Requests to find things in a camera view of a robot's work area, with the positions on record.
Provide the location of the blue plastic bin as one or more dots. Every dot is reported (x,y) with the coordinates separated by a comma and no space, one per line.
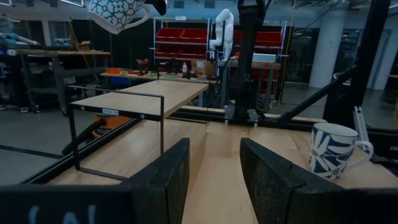
(119,81)

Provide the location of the metal rack with red bins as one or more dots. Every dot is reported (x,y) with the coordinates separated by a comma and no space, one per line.
(180,35)
(270,39)

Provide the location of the wooden shelf riser black legs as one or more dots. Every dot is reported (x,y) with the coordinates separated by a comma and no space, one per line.
(140,99)

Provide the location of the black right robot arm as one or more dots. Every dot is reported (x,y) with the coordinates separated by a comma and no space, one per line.
(248,46)

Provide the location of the blue mug white flower print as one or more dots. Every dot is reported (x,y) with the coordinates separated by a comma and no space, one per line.
(329,149)

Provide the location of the white mug blue geometric pattern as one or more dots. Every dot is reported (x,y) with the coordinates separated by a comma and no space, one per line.
(116,14)

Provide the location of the long wooden table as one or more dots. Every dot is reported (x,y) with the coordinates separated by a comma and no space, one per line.
(133,76)

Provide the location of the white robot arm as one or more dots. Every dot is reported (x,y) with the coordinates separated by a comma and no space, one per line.
(228,31)

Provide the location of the white plastic tub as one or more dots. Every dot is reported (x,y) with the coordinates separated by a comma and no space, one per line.
(264,58)

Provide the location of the black table frame rails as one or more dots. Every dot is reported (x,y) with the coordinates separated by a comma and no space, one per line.
(192,115)

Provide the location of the orange plastic bin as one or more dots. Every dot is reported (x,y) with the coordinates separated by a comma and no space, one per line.
(114,71)

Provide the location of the white bottle red cap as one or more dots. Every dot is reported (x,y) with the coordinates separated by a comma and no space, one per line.
(185,70)

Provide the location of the silver metal bracket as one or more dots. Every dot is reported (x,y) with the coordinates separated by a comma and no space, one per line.
(359,121)

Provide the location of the wooden top metal workbench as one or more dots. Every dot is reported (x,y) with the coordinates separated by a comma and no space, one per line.
(77,53)
(264,65)

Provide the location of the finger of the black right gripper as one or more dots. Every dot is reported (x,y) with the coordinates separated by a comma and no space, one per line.
(158,5)

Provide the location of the cardboard box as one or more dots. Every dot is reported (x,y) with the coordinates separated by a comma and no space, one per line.
(82,46)

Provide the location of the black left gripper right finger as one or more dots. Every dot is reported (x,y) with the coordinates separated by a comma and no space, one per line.
(273,186)

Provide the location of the black overhead rig frame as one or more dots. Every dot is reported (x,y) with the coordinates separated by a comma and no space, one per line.
(373,31)

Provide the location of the orange shop vacuum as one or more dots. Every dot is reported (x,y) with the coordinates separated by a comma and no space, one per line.
(113,121)

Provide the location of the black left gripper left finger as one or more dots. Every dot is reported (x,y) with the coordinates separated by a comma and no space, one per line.
(161,186)

